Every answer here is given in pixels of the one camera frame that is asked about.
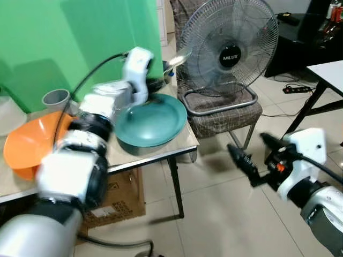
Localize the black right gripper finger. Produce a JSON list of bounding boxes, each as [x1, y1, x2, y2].
[[261, 133, 285, 153], [227, 145, 267, 186]]

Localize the teal round plate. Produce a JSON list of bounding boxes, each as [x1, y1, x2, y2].
[[115, 93, 188, 148]]

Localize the white container with blue lid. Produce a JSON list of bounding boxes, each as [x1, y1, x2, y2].
[[163, 66, 178, 85]]

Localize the brown checked metal chair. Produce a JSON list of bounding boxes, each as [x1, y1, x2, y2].
[[170, 0, 264, 161]]

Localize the black power strip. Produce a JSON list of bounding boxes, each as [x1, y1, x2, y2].
[[282, 84, 315, 95]]

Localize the beige table with black legs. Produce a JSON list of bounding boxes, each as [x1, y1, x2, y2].
[[0, 96, 200, 220]]

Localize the grey standing fan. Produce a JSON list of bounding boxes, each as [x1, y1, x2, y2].
[[177, 0, 279, 117]]

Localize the white table with black legs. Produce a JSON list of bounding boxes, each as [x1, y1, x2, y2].
[[284, 60, 343, 135]]

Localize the black glossy cabinet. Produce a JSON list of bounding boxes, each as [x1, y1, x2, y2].
[[265, 0, 343, 79]]

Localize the grey plastic cup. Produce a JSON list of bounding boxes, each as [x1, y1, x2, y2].
[[42, 89, 71, 115]]

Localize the green cloth backdrop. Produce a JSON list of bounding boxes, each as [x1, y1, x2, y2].
[[0, 0, 164, 114]]

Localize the brown cardboard box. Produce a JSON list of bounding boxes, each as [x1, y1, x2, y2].
[[80, 169, 146, 229]]

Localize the black remote control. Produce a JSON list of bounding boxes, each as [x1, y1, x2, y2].
[[276, 13, 301, 27]]

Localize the orange plastic bowl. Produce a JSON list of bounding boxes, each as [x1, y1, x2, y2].
[[3, 111, 73, 180]]

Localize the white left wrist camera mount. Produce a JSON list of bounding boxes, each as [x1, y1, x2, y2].
[[122, 47, 155, 105]]

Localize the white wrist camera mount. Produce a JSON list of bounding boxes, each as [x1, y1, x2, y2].
[[276, 128, 327, 202], [122, 47, 155, 105]]

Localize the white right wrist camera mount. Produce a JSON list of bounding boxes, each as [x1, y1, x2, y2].
[[276, 128, 327, 202]]

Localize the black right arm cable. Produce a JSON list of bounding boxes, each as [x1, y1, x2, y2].
[[292, 153, 343, 184]]

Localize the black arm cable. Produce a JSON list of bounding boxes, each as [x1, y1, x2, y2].
[[292, 153, 343, 184], [54, 52, 129, 146]]

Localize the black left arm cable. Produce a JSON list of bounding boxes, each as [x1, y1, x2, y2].
[[54, 52, 129, 146]]

